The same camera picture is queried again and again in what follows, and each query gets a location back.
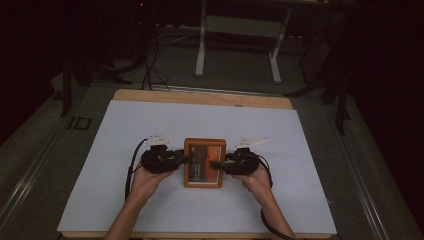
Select dark packet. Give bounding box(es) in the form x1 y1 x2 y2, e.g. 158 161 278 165
190 144 209 183

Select person's right hand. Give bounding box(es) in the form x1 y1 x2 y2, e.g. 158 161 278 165
232 164 273 198

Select wooden table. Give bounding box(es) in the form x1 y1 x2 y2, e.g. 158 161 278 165
61 88 335 240

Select small wooden box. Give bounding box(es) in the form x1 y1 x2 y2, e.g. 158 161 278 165
183 137 227 189

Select person's left hand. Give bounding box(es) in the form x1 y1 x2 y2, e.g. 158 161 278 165
130 163 175 202

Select black floor cables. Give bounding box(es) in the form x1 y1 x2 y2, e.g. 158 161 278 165
138 29 201 92

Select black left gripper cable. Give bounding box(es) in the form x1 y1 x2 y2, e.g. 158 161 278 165
124 137 149 202

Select white metal table frame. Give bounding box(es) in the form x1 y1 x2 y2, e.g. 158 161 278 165
194 0 294 85

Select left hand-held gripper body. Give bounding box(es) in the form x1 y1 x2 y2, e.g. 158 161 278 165
141 133 185 175

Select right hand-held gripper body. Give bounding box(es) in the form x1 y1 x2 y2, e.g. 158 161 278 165
225 136 262 176

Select black metal stand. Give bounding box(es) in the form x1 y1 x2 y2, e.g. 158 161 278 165
286 19 353 137

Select white table sheet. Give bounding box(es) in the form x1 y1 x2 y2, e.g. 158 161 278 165
57 99 338 236

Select dark floor socket plate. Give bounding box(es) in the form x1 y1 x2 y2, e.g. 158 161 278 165
67 116 93 131

